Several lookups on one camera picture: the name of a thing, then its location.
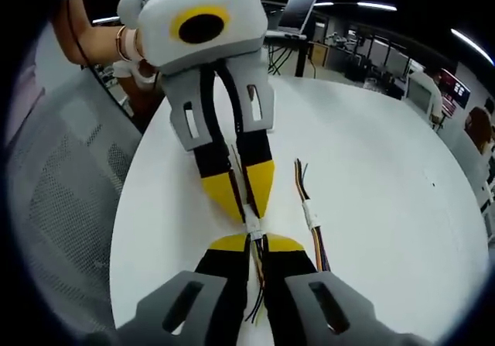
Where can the long ceiling light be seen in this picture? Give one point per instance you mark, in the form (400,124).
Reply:
(356,6)
(472,44)

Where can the grey mesh office chair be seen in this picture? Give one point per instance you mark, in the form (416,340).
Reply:
(62,175)

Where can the open silver laptop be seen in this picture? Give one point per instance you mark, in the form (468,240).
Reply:
(299,9)

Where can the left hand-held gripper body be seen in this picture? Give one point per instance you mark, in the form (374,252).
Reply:
(162,9)

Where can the red display screen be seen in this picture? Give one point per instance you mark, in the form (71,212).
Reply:
(456,90)

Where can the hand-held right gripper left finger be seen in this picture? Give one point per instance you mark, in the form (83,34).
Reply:
(216,292)

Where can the person's left hand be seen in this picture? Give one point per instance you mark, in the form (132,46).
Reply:
(135,46)

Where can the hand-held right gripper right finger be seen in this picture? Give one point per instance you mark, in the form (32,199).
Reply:
(286,284)

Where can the background desk with black legs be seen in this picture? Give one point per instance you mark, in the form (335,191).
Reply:
(288,52)

